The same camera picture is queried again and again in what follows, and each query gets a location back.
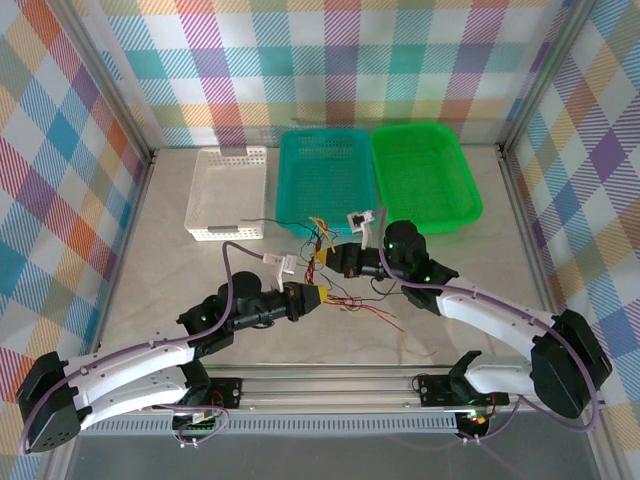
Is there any teal plastic basket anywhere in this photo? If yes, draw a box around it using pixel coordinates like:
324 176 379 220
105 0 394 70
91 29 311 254
275 128 378 239

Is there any white perforated plastic basket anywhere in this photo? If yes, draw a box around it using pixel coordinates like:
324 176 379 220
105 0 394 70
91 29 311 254
183 145 269 243

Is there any green plastic basket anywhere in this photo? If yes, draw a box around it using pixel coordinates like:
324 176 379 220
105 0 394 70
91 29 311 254
371 122 484 236

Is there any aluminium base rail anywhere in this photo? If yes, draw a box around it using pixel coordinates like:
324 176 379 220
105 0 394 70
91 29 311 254
77 362 606 441

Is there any aluminium frame post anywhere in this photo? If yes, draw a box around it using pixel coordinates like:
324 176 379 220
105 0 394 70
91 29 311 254
497 0 599 151
47 0 159 161

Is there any aluminium floor rail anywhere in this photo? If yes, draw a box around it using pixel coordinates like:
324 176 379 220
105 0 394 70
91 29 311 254
497 144 621 480
42 149 161 480

